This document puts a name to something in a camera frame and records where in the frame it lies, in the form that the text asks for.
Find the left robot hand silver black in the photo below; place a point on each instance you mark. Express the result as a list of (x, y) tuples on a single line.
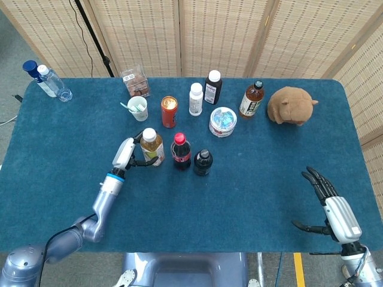
[(122, 154)]

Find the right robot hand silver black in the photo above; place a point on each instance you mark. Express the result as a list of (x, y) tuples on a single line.
[(344, 218)]

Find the yellow tea bottle white cap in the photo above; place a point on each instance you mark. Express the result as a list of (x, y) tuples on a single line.
[(151, 146)]

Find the dark bottle with grey cap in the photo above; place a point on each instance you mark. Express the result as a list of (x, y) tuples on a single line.
[(203, 161)]

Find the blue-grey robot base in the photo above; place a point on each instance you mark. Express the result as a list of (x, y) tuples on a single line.
[(140, 266)]

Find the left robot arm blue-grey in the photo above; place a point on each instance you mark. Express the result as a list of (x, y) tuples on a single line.
[(103, 203)]

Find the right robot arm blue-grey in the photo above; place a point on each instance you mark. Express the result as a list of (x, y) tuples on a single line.
[(368, 269)]

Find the cola bottle red cap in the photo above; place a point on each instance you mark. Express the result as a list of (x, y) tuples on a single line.
[(181, 155)]

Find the brown tea bottle black cap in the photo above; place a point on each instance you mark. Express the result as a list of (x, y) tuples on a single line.
[(251, 103)]

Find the white paper cup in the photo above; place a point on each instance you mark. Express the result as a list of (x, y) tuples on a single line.
[(140, 113)]

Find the green white toothbrush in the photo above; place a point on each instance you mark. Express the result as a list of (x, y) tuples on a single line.
[(127, 106)]

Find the blue table mat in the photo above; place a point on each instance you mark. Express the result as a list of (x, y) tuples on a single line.
[(74, 149)]

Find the orange drink can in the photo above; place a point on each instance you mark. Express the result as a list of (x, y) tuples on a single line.
[(169, 115)]

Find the yellow floor tape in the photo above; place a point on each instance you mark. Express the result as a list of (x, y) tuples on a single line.
[(299, 269)]

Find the clear box of cookies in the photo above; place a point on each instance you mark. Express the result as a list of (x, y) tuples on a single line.
[(136, 83)]

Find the white pill bottle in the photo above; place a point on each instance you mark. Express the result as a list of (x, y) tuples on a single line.
[(196, 101)]

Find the clear water bottle white cap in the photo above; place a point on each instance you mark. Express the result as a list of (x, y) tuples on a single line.
[(57, 85)]

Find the white table leg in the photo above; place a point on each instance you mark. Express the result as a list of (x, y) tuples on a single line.
[(259, 266)]

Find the round white blue tin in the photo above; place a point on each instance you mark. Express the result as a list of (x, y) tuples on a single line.
[(223, 121)]

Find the dark bottle white cap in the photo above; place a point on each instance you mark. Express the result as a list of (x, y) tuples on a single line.
[(212, 91)]

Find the white perforated plate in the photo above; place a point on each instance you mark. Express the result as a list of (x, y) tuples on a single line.
[(127, 276), (253, 283)]

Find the black tripod stand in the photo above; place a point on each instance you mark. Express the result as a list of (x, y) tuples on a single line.
[(95, 39)]

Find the small black clamp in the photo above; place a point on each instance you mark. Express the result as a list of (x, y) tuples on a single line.
[(18, 97)]

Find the brown capybara plush toy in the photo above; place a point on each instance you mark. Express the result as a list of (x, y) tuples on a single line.
[(291, 104)]

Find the bottle with blue cap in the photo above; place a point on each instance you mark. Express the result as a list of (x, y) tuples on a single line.
[(30, 67)]

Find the bamboo folding screen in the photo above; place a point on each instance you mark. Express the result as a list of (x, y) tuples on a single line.
[(221, 33)]

